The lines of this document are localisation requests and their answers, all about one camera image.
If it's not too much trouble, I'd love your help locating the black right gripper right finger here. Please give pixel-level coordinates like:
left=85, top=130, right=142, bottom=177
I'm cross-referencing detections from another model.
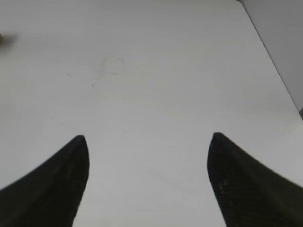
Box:
left=207, top=132, right=303, bottom=227

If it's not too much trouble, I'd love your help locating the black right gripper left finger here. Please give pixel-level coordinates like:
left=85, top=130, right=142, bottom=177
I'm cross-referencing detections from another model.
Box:
left=0, top=135, right=89, bottom=227

